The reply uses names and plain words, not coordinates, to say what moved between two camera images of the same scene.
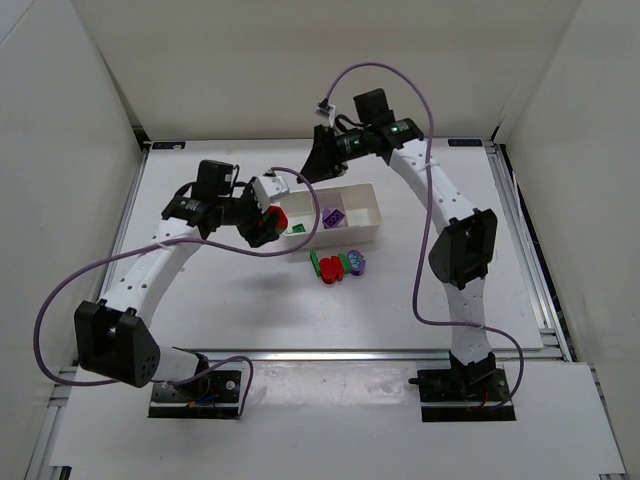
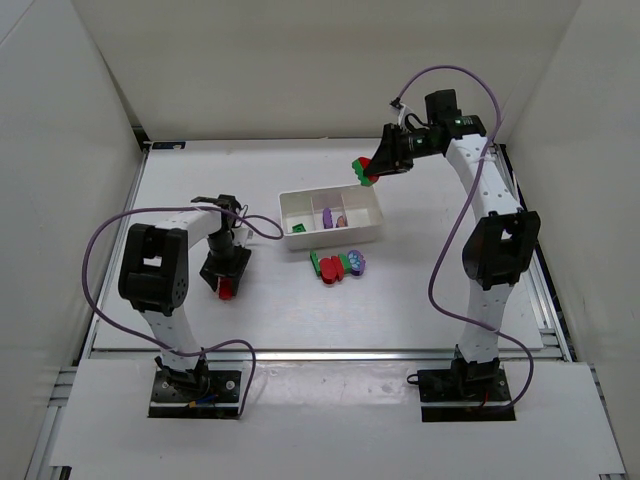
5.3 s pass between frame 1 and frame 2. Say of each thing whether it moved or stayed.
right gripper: moved
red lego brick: moved
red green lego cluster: stayed
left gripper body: moved
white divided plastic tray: stayed
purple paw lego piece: stayed
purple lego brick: moved
